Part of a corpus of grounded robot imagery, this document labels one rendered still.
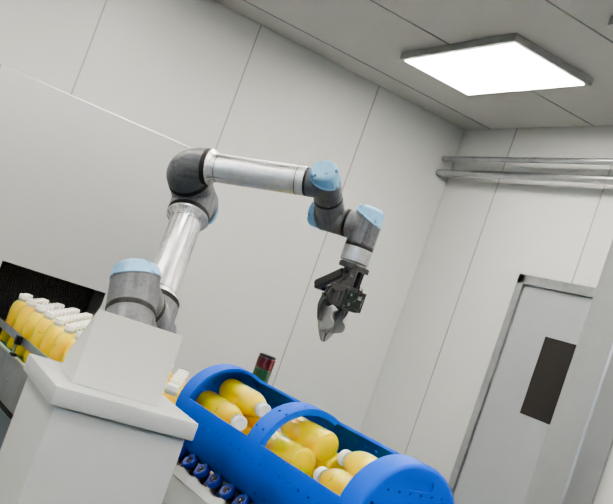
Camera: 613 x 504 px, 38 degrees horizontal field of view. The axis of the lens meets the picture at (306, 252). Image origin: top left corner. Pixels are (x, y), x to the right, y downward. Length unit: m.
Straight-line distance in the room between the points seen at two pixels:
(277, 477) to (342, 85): 5.62
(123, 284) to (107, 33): 4.81
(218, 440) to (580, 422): 1.27
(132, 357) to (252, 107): 5.26
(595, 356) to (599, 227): 5.22
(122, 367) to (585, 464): 1.05
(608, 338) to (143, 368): 1.06
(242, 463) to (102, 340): 0.51
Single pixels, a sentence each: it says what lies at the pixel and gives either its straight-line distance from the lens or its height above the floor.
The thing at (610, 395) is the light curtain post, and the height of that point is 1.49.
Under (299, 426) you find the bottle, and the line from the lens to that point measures 2.26.
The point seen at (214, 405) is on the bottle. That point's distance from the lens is 2.51.
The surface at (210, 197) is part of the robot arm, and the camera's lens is 2.44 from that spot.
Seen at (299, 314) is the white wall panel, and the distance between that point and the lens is 7.39.
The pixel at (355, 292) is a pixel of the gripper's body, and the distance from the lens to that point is 2.28.
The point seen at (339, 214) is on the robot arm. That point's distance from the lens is 2.31.
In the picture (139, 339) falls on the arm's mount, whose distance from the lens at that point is 1.97.
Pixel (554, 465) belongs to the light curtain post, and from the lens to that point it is 1.27.
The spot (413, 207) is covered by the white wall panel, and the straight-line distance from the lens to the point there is 7.82.
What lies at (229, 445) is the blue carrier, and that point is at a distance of 2.30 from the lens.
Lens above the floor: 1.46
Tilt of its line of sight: 3 degrees up
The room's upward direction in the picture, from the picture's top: 20 degrees clockwise
